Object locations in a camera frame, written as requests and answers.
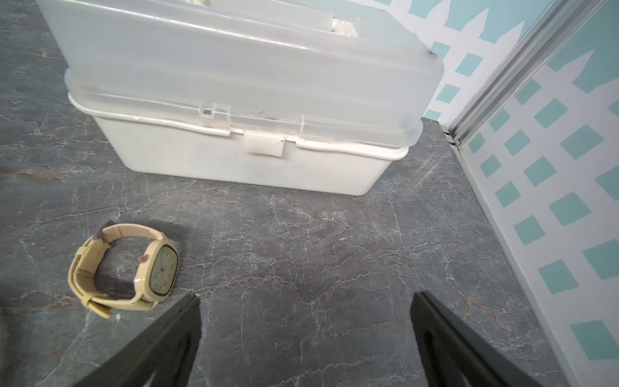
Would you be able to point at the beige watch box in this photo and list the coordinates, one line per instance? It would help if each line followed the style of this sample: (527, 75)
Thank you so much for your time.
(153, 280)

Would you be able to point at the aluminium frame post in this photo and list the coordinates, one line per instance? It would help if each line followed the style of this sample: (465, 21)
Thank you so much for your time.
(560, 21)

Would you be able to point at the translucent white storage box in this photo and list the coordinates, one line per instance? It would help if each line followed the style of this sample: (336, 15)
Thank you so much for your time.
(308, 95)

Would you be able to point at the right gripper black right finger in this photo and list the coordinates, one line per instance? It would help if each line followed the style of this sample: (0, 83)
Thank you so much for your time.
(453, 354)

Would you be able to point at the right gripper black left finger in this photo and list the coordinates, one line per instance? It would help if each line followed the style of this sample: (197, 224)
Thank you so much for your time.
(161, 355)

